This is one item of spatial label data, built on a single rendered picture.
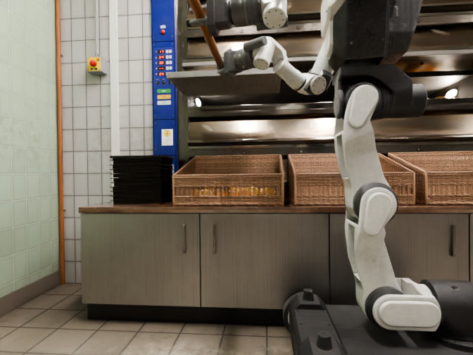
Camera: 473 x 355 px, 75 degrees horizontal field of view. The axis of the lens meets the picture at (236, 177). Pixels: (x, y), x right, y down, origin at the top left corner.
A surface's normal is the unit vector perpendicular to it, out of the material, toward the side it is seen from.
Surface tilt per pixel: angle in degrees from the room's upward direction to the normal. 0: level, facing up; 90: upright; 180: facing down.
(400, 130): 70
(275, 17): 149
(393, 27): 91
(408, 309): 90
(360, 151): 113
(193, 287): 90
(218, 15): 90
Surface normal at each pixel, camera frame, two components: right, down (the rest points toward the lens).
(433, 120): -0.09, -0.33
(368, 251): -0.18, 0.42
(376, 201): -0.09, 0.01
